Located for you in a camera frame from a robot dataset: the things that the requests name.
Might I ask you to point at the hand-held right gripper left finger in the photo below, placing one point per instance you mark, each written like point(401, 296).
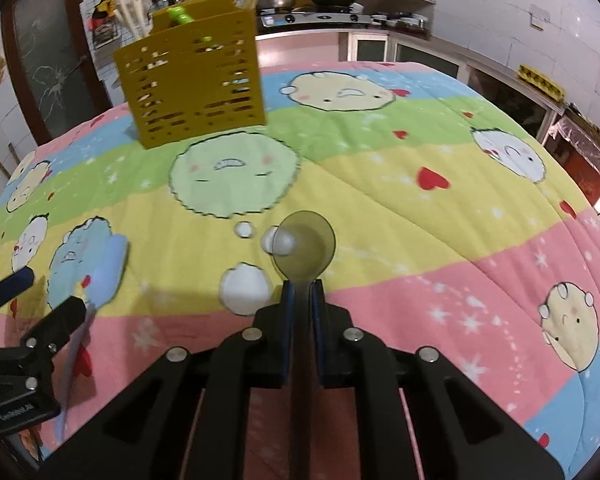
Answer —
point(288, 320)

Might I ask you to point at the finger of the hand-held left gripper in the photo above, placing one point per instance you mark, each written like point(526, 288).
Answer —
point(12, 282)
point(55, 322)

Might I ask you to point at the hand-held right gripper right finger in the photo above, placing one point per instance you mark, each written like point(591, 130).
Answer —
point(319, 320)

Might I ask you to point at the grey translucent spoon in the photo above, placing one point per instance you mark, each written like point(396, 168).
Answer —
point(305, 247)

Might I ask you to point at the blue translucent spoon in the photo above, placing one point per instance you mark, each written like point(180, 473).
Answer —
point(112, 266)

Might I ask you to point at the yellow slotted utensil holder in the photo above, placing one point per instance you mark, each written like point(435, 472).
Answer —
point(190, 90)

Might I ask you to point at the wooden stick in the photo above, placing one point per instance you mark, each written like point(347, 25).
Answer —
point(1, 169)
point(13, 154)

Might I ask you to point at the printed cartoon blanket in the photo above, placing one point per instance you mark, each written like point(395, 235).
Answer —
point(380, 185)

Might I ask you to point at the brown door with frosted glass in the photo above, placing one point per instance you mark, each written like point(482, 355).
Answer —
point(50, 60)

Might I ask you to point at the pink kitchen cabinet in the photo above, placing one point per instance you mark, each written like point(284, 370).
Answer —
point(300, 47)

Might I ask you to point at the red and yellow bag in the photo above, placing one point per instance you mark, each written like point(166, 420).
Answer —
point(102, 17)

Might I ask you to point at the glass door kitchen cabinet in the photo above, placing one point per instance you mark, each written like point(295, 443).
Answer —
point(430, 57)

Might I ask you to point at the pale chopstick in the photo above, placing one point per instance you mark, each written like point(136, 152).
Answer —
point(140, 7)
point(126, 10)

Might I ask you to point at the steel gas stove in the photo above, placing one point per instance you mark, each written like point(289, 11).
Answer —
point(320, 19)

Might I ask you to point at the stack of white bowls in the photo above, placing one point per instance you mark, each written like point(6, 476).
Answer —
point(400, 21)

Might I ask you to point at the red-brown cabinet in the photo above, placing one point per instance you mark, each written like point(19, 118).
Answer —
point(592, 170)

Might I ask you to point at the yellow egg carton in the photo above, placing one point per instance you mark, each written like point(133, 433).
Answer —
point(540, 82)

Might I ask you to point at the white wall outlet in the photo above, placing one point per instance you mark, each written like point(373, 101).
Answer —
point(539, 16)

